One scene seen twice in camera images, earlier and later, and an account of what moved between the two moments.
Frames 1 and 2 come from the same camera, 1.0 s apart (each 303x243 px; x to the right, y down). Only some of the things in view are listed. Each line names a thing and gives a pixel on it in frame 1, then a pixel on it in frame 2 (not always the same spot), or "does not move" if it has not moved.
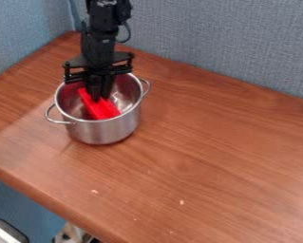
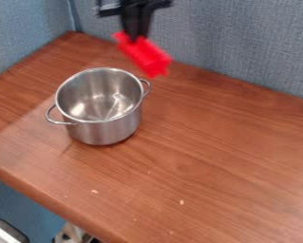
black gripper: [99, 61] to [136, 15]
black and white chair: [2, 233] does not move
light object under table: [72, 234] does not move
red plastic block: [102, 108] to [150, 58]
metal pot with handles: [107, 130] does not move
